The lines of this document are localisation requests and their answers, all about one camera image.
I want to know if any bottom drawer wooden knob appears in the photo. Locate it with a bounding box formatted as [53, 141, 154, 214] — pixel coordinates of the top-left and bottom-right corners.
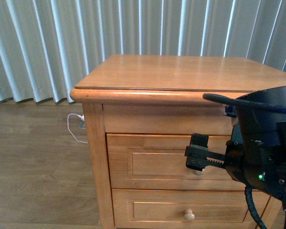
[184, 209, 195, 221]

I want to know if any light wooden nightstand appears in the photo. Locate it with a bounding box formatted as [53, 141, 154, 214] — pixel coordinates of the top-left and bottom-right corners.
[70, 55, 286, 229]

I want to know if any open metal floor socket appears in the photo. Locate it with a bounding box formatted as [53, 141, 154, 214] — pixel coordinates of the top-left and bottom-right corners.
[79, 121, 86, 129]

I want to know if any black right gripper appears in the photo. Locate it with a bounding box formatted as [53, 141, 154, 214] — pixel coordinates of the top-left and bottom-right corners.
[184, 121, 286, 200]

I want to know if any drawer wooden knob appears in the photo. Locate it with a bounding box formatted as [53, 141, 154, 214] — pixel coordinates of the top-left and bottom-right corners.
[193, 169, 204, 176]
[184, 209, 195, 221]

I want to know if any white charger on floor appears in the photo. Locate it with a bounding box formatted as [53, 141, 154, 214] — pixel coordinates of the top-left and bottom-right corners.
[67, 113, 88, 144]

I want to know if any grey pleated curtain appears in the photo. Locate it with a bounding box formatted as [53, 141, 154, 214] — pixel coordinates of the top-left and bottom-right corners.
[0, 0, 286, 103]

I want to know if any top drawer wooden knob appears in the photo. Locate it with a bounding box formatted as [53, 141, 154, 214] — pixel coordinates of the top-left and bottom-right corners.
[193, 169, 204, 176]

